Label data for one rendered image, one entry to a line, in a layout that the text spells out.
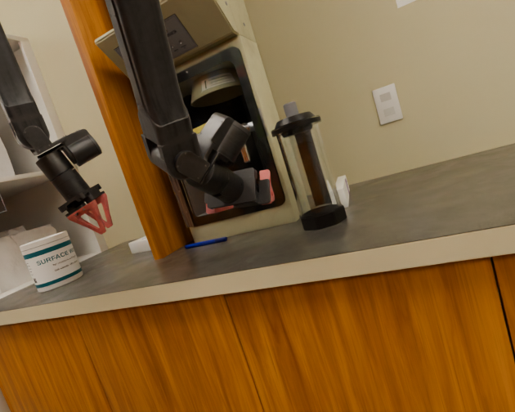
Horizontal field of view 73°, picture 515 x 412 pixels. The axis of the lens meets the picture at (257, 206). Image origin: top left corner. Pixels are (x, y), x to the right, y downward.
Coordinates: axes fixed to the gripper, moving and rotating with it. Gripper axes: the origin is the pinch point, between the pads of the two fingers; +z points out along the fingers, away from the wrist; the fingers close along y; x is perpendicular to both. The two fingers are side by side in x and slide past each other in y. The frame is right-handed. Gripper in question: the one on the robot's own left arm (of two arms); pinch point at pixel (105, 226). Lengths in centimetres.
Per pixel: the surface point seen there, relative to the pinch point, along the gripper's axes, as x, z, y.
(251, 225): -27.6, 21.2, 8.8
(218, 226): -19.3, 17.7, 13.0
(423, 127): -88, 30, 30
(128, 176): -6.8, -6.8, 14.4
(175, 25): -38.8, -28.6, 8.8
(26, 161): 66, -42, 110
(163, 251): -2.8, 15.0, 11.5
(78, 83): 13, -53, 92
